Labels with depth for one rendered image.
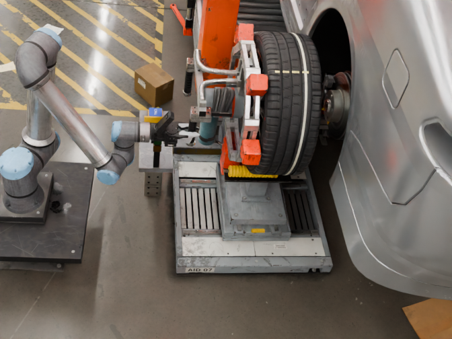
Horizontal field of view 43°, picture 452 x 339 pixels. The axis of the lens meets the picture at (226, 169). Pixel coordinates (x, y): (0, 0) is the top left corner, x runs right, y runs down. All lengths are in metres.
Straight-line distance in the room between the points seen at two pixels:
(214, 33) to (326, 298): 1.48
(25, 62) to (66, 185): 0.87
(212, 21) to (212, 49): 0.17
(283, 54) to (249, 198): 0.94
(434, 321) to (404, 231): 1.34
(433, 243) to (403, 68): 0.57
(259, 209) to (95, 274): 0.92
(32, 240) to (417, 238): 1.72
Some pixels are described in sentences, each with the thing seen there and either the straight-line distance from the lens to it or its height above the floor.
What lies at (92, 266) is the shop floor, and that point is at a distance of 3.08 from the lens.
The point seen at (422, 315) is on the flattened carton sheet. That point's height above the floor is 0.01.
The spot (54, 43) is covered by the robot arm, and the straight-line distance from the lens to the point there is 2.45.
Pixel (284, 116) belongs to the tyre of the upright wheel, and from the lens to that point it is 2.40.
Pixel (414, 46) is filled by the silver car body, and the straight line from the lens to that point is 1.93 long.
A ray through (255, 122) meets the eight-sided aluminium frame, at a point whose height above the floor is 0.97.
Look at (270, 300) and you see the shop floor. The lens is 3.05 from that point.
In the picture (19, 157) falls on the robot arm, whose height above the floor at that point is 0.62.
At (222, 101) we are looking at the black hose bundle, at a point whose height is 1.02.
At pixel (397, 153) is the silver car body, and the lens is 1.96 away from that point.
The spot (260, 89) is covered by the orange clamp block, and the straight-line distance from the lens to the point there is 2.35.
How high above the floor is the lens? 2.59
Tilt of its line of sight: 47 degrees down
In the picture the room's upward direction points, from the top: 11 degrees clockwise
